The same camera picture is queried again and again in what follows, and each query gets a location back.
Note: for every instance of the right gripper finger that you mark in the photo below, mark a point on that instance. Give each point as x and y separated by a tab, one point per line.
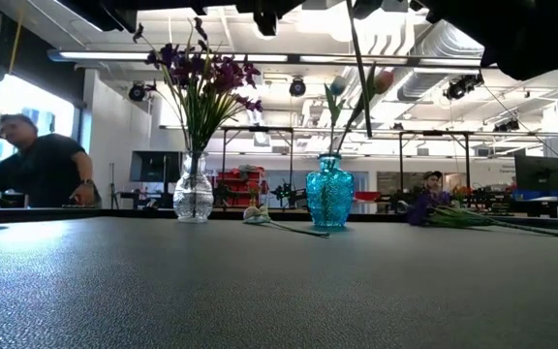
366	9

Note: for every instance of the pink tulip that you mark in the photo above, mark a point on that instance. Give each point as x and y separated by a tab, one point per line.
383	81

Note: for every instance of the purple flower bunch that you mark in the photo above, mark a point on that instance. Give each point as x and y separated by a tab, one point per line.
189	68
458	218
166	52

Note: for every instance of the clear glass vase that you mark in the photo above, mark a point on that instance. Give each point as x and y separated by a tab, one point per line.
193	199

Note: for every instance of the small white tulip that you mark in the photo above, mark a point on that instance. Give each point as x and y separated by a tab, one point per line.
255	214

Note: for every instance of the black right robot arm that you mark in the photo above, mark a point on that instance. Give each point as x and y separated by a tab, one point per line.
526	34

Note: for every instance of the blue glass vase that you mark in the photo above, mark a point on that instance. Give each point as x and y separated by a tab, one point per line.
330	199

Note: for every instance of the long ceiling light bar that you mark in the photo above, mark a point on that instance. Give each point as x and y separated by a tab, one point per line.
279	57

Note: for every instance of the red storage bin rack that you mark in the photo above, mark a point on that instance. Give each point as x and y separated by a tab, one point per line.
238	184

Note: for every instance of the black monitor on stand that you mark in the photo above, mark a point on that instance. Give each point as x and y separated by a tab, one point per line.
155	167

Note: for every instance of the person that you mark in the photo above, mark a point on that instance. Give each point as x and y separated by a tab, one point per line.
41	165
434	181

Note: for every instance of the thin black tripod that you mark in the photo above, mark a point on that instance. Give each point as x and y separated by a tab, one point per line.
111	189

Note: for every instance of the wristwatch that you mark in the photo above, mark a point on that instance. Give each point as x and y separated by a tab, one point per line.
87	182

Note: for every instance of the person's hand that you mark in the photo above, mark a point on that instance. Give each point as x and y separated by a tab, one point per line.
84	195

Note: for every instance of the black table mat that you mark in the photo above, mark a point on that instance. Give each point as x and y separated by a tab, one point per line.
211	300

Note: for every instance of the silver ventilation duct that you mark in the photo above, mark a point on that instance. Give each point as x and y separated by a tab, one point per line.
434	53

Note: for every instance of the black metal workstation frame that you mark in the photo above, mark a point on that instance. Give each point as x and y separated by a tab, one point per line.
259	129

